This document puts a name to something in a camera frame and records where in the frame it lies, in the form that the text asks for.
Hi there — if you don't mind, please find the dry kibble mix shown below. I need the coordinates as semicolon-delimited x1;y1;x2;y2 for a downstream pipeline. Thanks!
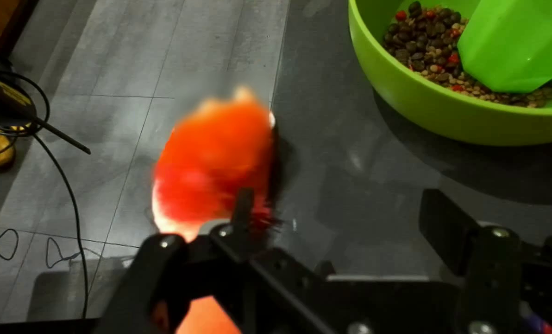
382;0;552;111

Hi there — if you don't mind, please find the green plastic cup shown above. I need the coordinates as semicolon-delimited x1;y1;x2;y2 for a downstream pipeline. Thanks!
456;0;552;95

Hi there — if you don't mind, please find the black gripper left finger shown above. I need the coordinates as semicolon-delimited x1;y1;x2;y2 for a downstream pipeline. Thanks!
230;187;258;241

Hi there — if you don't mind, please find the green plastic bowl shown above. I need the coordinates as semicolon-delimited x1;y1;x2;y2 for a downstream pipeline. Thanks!
347;0;552;148

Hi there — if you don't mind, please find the black floor cable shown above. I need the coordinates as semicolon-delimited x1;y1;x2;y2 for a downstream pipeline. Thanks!
0;67;97;321

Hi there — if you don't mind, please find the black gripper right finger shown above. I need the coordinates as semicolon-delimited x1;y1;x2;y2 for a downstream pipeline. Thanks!
419;187;487;278

